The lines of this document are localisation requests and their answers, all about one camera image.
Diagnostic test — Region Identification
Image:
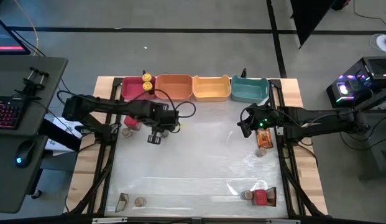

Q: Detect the black computer mouse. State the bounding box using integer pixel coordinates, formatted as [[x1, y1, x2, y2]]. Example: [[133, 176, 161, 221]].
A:
[[14, 139, 35, 169]]

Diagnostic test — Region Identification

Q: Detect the yellow plastic bin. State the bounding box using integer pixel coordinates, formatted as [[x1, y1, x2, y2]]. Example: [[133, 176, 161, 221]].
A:
[[192, 74, 231, 103]]

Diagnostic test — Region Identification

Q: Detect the pink plastic bin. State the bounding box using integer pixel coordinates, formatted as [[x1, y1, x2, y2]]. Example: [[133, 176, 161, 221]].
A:
[[121, 76, 157, 101]]

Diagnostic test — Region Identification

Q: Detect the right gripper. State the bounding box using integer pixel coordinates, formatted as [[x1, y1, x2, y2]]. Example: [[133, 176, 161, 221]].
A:
[[237, 105, 279, 139]]

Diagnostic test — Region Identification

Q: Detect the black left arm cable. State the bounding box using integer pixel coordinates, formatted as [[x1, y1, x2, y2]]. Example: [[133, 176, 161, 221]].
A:
[[130, 88, 196, 119]]

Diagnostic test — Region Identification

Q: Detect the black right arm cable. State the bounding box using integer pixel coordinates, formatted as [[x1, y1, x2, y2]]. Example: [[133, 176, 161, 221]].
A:
[[240, 105, 254, 126]]

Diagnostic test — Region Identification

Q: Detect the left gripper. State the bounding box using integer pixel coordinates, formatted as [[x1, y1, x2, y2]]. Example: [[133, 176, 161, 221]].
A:
[[145, 104, 180, 145]]

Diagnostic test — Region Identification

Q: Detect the teal plastic bin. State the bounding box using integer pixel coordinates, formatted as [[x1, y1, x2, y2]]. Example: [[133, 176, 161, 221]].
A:
[[231, 74, 270, 104]]

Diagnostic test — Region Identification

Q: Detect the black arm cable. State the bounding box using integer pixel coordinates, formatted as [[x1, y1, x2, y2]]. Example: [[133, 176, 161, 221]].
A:
[[240, 105, 254, 126], [130, 88, 196, 119]]

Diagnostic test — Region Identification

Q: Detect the white floor fan stand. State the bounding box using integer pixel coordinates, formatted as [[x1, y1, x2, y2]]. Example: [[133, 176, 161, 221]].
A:
[[369, 32, 386, 54]]

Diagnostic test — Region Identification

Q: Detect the orange plastic bin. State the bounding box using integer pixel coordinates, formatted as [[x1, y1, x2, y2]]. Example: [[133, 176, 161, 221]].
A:
[[154, 73, 193, 102]]

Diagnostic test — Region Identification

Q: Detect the yellow cable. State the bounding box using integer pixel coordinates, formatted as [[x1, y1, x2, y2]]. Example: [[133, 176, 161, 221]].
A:
[[12, 0, 40, 57]]

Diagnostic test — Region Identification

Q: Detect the black desk support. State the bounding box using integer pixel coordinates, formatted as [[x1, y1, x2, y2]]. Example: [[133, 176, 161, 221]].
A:
[[40, 119, 82, 152]]

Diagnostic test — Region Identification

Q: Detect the white printed paper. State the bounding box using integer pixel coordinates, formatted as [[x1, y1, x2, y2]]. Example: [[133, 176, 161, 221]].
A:
[[45, 116, 83, 156]]

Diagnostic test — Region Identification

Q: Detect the black clamp holder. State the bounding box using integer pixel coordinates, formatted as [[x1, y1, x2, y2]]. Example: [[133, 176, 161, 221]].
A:
[[14, 66, 51, 100]]

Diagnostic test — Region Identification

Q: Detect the grey desk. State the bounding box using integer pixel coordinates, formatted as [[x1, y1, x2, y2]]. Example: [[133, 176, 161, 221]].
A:
[[0, 55, 69, 214]]

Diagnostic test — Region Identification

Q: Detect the black curtain partition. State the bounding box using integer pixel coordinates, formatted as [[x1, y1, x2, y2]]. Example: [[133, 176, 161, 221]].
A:
[[290, 0, 336, 49]]

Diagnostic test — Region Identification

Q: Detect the orange-brown spice packet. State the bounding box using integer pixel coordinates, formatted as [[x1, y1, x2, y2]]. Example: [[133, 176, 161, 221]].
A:
[[266, 186, 278, 208], [114, 192, 130, 213], [256, 128, 274, 149]]

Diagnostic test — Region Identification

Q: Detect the backlit keyboard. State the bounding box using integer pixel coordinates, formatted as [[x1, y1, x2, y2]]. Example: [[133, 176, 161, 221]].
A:
[[0, 95, 25, 130]]

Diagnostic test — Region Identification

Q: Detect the black floor cable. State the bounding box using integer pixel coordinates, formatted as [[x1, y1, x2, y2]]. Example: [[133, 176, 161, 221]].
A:
[[352, 0, 386, 29]]

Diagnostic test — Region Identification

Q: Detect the black lit computer tower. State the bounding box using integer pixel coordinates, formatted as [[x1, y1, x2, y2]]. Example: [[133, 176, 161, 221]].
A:
[[326, 55, 386, 108]]

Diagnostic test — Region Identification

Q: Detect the silver frame bracket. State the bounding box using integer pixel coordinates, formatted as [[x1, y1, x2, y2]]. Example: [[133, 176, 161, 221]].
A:
[[92, 217, 128, 224], [265, 218, 301, 224]]

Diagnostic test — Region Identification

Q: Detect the red spice tin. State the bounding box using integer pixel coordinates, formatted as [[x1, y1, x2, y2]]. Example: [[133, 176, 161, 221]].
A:
[[123, 115, 142, 131], [252, 189, 269, 207]]

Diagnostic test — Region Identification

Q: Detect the desk monitor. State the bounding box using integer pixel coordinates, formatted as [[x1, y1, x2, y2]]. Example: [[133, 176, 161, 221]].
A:
[[0, 14, 31, 56]]

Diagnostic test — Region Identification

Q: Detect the black table frame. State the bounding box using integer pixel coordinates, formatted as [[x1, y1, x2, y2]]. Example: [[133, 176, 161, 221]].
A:
[[63, 76, 329, 224]]

